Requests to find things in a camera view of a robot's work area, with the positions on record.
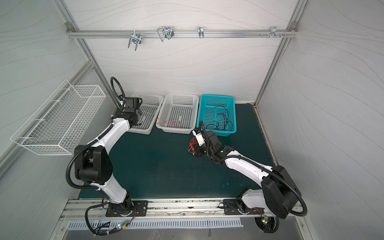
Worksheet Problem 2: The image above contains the black cable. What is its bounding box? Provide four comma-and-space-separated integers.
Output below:
205, 104, 234, 132

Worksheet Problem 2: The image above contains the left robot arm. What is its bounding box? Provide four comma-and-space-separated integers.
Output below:
66, 77, 143, 216

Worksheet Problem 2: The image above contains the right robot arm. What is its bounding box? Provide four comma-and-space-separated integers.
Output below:
193, 121, 308, 219

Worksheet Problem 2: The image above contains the left white plastic basket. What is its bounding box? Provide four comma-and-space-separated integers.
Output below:
128, 93, 164, 135

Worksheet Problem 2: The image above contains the white plastic basket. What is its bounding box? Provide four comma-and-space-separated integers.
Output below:
155, 94, 199, 135
128, 93, 164, 135

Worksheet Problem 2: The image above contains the teal plastic basket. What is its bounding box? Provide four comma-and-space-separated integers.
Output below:
196, 95, 237, 137

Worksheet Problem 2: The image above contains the middle white plastic basket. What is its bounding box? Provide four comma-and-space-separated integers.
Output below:
155, 94, 199, 135

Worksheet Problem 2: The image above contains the green table mat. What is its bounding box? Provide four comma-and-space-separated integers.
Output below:
109, 104, 274, 199

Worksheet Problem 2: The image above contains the metal hook clamp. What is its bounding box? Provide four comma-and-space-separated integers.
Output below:
157, 26, 175, 42
198, 26, 204, 39
128, 31, 142, 51
260, 26, 287, 39

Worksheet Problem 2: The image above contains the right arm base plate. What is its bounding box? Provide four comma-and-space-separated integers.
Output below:
218, 199, 265, 216

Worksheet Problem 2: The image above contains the white wire wall basket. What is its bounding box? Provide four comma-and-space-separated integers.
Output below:
10, 80, 106, 156

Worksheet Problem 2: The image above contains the aluminium crossbar rail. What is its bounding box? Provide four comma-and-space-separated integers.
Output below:
67, 29, 299, 39

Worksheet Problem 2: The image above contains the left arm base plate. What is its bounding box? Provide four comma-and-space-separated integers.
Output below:
106, 201, 149, 217

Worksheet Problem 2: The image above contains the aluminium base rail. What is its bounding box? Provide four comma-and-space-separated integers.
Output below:
59, 196, 307, 221

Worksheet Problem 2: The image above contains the white slotted cable duct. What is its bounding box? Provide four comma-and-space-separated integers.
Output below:
67, 217, 244, 231

